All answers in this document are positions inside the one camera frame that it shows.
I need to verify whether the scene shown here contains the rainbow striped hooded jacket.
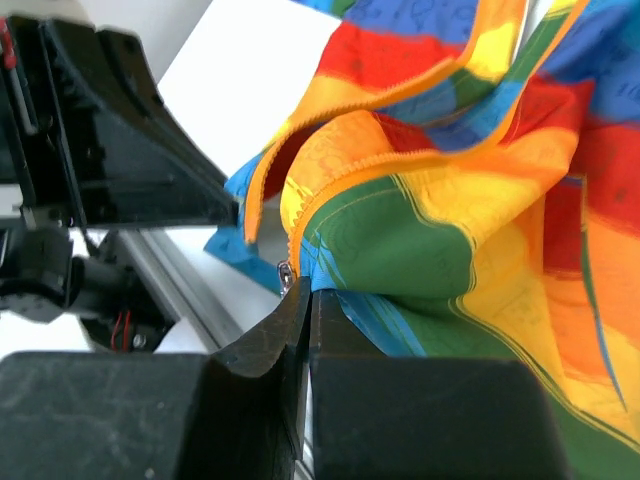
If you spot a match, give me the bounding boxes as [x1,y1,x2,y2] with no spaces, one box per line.
[206,1,639,479]

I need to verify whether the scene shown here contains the aluminium table frame rail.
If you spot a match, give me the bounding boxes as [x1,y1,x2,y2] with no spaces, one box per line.
[114,229,281,351]

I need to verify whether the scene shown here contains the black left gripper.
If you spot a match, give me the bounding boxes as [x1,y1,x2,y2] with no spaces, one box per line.
[1,14,238,324]

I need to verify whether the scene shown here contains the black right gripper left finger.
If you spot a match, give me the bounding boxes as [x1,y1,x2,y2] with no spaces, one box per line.
[1,278,311,479]

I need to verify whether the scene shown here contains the silver zipper slider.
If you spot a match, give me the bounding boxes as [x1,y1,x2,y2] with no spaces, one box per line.
[277,260,296,297]

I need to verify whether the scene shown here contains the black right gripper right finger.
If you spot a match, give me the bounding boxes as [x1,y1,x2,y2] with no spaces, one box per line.
[310,291,571,479]

